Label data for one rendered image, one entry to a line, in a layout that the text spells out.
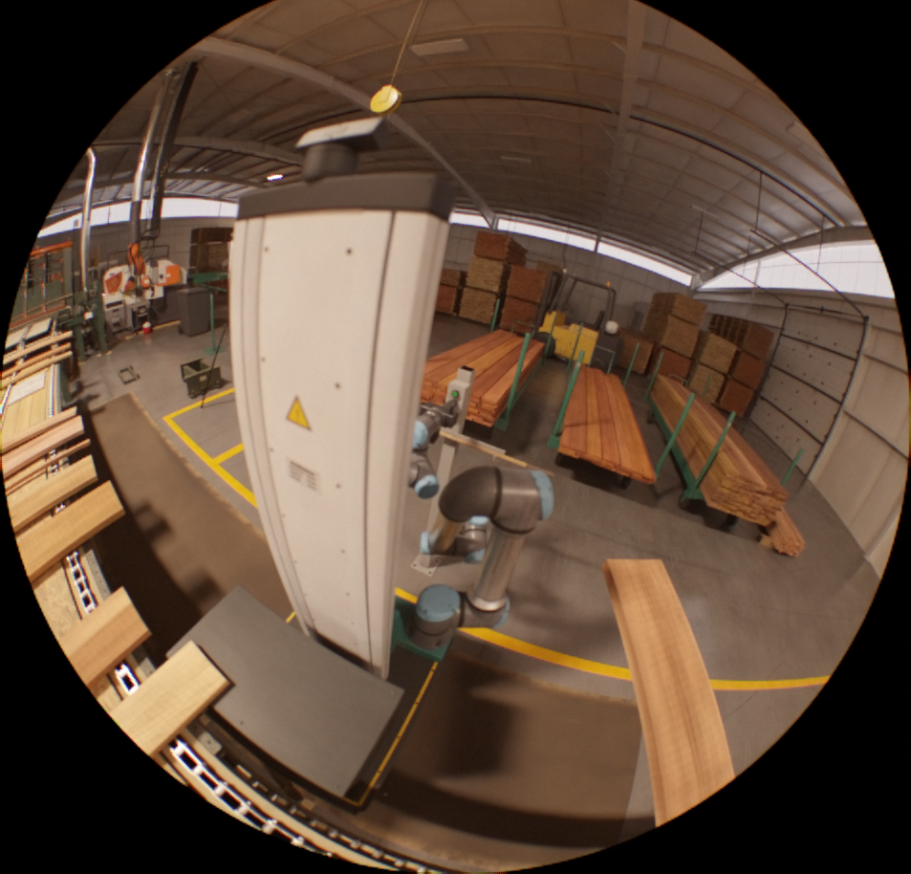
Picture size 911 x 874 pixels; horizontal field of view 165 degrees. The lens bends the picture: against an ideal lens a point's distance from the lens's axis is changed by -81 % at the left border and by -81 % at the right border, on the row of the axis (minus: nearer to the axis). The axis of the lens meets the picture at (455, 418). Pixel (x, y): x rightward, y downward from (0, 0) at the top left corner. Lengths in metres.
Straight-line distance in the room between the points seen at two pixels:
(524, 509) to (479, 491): 0.11
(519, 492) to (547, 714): 1.43
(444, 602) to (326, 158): 0.96
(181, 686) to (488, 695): 1.36
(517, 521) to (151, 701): 1.03
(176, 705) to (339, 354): 0.89
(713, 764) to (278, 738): 1.09
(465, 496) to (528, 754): 1.46
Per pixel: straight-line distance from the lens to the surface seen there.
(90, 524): 1.48
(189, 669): 0.96
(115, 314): 8.76
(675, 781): 1.05
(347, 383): 0.39
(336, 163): 0.43
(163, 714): 0.98
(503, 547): 0.77
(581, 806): 1.94
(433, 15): 8.06
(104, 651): 1.13
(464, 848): 1.79
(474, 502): 0.66
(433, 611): 0.91
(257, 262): 0.50
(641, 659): 1.06
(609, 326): 7.46
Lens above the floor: 1.70
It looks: 27 degrees down
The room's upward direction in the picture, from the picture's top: 12 degrees clockwise
